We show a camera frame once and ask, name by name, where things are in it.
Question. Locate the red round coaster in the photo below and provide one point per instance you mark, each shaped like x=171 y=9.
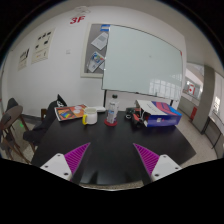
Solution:
x=110 y=124

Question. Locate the black red tool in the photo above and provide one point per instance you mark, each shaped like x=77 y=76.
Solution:
x=134 y=114

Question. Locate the dark wooden chair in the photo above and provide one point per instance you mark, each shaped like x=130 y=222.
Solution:
x=10 y=116

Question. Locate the blue cardboard box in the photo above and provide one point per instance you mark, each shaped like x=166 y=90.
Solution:
x=158 y=114

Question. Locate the white poster small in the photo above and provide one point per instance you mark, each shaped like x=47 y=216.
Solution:
x=23 y=59

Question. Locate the red fire extinguisher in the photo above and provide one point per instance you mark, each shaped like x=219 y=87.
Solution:
x=193 y=113

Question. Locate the white poster large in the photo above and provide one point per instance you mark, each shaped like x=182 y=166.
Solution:
x=42 y=46

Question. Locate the black table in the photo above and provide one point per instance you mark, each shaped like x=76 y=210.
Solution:
x=111 y=158

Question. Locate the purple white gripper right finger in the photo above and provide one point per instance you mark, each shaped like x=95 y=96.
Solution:
x=157 y=166

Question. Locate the grey pillar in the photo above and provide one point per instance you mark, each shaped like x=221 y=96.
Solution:
x=204 y=107

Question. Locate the white mug yellow handle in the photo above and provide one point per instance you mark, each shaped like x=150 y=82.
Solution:
x=90 y=116

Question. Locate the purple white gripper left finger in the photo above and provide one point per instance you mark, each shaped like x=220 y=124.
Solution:
x=65 y=165

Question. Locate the grey notice board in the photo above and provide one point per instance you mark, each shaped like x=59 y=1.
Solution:
x=94 y=50

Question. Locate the white glass whiteboard on stand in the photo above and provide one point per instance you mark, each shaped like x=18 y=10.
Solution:
x=138 y=62

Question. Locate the clear plastic water bottle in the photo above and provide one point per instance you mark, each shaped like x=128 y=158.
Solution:
x=113 y=109

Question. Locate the colourful book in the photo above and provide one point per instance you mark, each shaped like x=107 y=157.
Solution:
x=69 y=113

